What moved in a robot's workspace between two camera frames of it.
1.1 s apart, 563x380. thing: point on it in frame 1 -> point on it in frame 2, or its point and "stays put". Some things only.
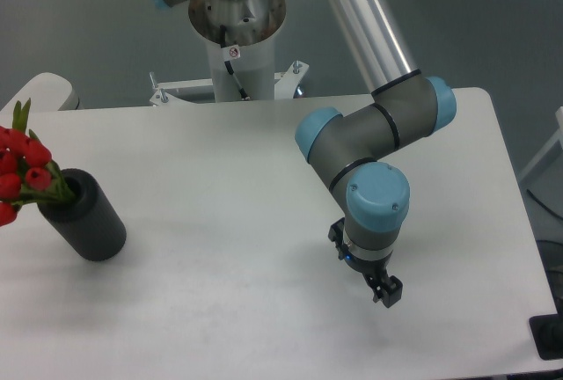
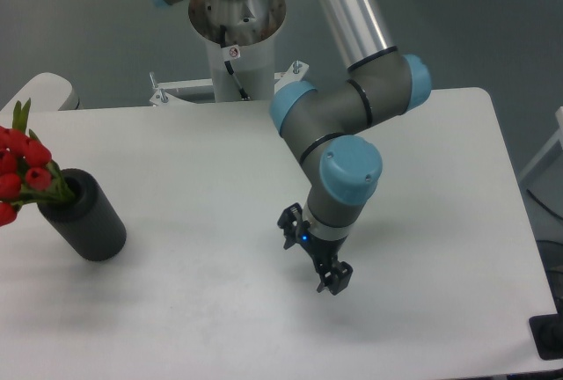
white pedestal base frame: x=285 y=85 stays put
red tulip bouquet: x=26 y=172 stays put
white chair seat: x=47 y=91 stays put
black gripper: x=386 y=289 -> x=337 y=278
